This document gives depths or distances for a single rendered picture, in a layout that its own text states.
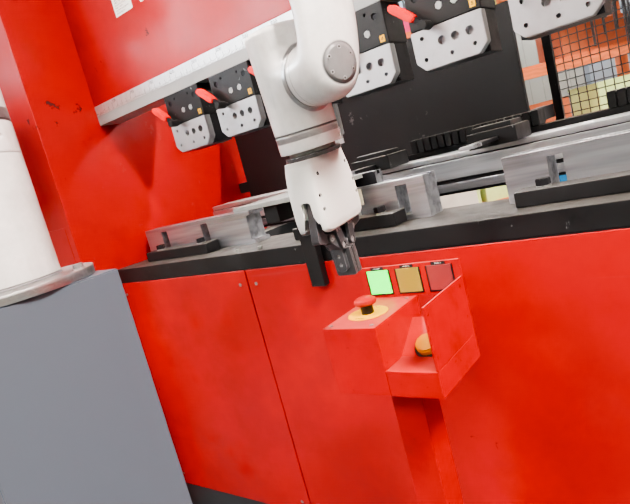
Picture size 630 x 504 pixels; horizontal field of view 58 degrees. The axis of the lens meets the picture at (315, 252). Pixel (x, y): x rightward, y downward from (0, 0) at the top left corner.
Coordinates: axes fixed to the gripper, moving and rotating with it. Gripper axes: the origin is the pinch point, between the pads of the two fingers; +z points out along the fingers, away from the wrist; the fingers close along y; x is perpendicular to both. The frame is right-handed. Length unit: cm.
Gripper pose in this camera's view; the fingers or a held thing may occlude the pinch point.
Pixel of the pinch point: (346, 259)
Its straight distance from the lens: 78.7
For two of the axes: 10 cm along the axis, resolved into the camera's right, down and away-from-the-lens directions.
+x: 7.9, -1.1, -6.1
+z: 3.0, 9.3, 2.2
